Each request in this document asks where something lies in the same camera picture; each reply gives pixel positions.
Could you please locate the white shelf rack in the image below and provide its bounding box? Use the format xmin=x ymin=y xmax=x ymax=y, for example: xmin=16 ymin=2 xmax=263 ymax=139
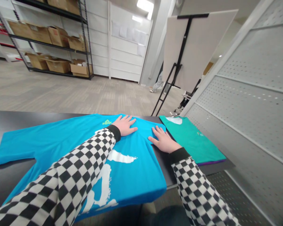
xmin=0 ymin=9 xmax=22 ymax=63

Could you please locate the ceiling light panel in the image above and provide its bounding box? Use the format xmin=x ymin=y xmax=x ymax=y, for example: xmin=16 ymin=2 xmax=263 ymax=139
xmin=136 ymin=0 xmax=154 ymax=10

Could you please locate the white board on black easel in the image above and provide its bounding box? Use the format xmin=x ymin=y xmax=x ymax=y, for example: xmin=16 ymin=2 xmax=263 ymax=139
xmin=151 ymin=9 xmax=239 ymax=117

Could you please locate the white panel wall with papers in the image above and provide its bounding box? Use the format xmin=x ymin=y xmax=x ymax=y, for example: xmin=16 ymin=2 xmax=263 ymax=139
xmin=85 ymin=0 xmax=154 ymax=83

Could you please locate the person's right hand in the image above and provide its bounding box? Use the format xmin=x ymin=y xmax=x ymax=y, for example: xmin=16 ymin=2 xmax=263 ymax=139
xmin=148 ymin=125 xmax=182 ymax=154

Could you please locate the black shelf with cartons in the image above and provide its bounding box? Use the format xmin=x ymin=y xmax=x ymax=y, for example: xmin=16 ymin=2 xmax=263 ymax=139
xmin=0 ymin=0 xmax=95 ymax=80

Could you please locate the folded green t-shirt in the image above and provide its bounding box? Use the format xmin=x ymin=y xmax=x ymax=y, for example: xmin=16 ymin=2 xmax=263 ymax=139
xmin=159 ymin=116 xmax=227 ymax=165

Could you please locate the white perforated partition panel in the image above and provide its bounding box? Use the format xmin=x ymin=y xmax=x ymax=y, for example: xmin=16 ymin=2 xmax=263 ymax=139
xmin=179 ymin=0 xmax=283 ymax=226

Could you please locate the person's left hand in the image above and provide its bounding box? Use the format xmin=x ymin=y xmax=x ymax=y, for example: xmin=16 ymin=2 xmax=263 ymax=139
xmin=113 ymin=115 xmax=139 ymax=137

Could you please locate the folded purple garment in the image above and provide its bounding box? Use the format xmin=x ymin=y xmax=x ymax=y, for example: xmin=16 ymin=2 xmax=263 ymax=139
xmin=197 ymin=159 xmax=227 ymax=167

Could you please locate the blue printed t-shirt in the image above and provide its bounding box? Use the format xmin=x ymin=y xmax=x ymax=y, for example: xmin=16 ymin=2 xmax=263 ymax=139
xmin=0 ymin=114 xmax=167 ymax=223

